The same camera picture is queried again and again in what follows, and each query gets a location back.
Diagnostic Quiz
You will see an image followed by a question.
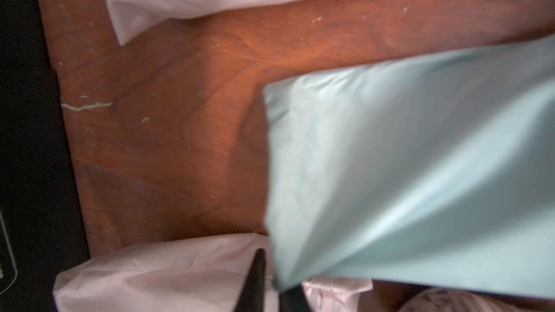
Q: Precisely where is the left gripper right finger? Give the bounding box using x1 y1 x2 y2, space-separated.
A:
278 285 312 312

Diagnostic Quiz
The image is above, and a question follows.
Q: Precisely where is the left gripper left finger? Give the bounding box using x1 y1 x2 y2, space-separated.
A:
234 248 266 312

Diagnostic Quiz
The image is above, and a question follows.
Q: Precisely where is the black plastic toolbox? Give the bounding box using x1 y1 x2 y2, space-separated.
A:
1 0 89 311

